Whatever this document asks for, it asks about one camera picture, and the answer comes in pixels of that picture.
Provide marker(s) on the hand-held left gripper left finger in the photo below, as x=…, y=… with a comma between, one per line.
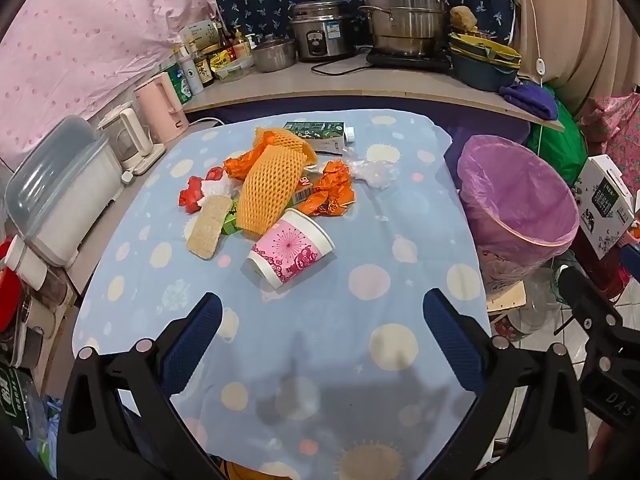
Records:
x=195, y=342

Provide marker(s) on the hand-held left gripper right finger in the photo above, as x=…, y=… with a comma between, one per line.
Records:
x=450, y=340

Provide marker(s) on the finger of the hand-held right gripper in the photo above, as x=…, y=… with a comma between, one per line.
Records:
x=633, y=251
x=580, y=295

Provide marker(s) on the beige cracker bar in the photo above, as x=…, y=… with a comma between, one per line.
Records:
x=207, y=230

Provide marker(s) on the green snack wrapper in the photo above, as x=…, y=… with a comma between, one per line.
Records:
x=229, y=222

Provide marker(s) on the trash bin with purple liner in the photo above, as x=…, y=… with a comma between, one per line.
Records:
x=505, y=195

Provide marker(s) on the pink print paper cup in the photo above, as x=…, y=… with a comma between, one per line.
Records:
x=290, y=252

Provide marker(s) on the red plastic wrapper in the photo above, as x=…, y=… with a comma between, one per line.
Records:
x=190, y=197

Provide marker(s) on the white paper tissue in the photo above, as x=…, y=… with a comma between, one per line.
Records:
x=216, y=187

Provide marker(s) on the large orange foam fruit net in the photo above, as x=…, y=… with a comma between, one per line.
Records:
x=270, y=185

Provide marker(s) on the orange snack wrapper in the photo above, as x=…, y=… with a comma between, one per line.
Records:
x=332, y=187
x=237, y=166

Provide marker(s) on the clear plastic bag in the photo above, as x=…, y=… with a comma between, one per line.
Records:
x=375, y=174

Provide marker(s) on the small orange foam fruit net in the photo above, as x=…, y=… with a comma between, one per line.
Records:
x=285, y=139

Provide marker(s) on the orange red packet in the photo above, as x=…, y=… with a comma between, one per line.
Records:
x=635, y=230

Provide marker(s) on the white box with green print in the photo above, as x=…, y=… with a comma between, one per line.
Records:
x=602, y=205

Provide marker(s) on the blue dotted tablecloth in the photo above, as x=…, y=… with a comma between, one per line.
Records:
x=350, y=360

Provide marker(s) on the pink floral cloth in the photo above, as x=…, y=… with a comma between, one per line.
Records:
x=620, y=125

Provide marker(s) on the green plastic bag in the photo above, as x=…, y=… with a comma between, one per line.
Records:
x=560, y=140

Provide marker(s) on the white power plug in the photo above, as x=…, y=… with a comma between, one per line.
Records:
x=128, y=178

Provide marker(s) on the folded purple cloth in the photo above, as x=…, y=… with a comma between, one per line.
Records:
x=530, y=100

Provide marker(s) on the white jar with red lid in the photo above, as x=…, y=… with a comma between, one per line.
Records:
x=27, y=265

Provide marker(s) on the green label bottle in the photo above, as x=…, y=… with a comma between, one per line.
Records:
x=12, y=400

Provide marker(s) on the white container with grey lid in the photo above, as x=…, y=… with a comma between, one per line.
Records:
x=60, y=200

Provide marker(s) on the dark purple skirt cloth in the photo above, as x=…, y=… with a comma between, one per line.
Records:
x=450, y=125

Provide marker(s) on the white countertop appliance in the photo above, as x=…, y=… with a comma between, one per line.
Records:
x=130, y=135

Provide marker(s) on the beige curtain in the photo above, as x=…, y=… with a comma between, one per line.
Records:
x=580, y=25

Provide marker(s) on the stack of bowls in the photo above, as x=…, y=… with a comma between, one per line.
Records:
x=480, y=72

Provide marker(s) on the pink electric kettle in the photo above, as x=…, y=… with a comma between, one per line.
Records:
x=157, y=110

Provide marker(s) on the green tin can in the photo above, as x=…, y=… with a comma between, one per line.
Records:
x=179, y=85

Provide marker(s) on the white bottle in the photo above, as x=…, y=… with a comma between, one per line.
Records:
x=192, y=77

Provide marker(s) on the wooden counter board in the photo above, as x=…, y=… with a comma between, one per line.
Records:
x=350, y=85

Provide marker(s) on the black induction cooker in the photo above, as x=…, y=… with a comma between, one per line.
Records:
x=430, y=65

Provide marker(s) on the dark sauce bottle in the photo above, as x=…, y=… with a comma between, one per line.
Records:
x=202, y=67

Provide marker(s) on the clear food container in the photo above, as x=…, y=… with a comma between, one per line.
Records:
x=235, y=67

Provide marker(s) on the yellow sponge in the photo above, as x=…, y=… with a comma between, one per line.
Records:
x=462, y=19

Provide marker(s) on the small steel pot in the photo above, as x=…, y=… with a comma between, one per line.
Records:
x=272, y=55

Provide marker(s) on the yellow sauce bottle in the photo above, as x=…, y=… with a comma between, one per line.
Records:
x=242, y=45

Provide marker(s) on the tall dark bottle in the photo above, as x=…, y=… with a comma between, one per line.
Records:
x=224, y=40

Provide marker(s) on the white green packet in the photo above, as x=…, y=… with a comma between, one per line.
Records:
x=200, y=32

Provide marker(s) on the steel steamer pot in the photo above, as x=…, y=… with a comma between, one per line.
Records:
x=405, y=15

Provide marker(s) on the steel rice cooker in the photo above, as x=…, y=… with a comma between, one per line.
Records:
x=320, y=35

